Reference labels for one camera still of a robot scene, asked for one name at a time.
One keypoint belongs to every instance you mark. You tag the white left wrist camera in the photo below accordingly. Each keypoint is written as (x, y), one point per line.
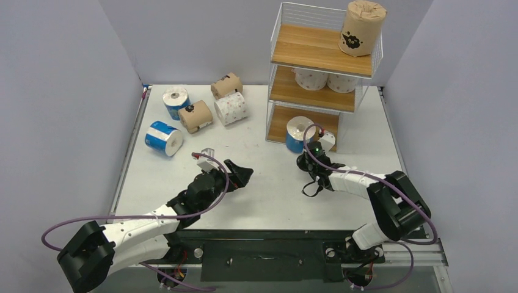
(205, 162)

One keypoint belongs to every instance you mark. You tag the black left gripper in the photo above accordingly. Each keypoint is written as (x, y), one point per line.
(239, 176)

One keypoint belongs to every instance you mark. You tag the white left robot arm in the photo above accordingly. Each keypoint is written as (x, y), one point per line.
(96, 251)

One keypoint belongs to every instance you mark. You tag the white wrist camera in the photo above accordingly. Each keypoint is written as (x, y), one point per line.
(327, 140)
(205, 162)

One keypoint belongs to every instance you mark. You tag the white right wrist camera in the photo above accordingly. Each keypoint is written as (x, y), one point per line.
(327, 140)

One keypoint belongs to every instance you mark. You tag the blue paper roll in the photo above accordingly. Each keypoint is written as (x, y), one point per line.
(174, 99)
(164, 138)
(295, 128)

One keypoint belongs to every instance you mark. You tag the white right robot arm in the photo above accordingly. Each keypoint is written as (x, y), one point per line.
(397, 205)

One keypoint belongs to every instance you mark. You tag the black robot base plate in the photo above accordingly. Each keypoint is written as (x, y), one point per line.
(268, 255)

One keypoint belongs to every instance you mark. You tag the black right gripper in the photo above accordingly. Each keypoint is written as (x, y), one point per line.
(306, 162)

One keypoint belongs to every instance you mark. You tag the floral white paper roll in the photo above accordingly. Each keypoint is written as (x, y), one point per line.
(310, 79)
(342, 83)
(231, 108)

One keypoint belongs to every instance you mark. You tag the white wire wooden shelf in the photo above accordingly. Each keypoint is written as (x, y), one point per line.
(306, 36)

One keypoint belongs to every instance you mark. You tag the brown paper roll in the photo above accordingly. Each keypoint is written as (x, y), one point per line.
(361, 27)
(226, 85)
(195, 116)

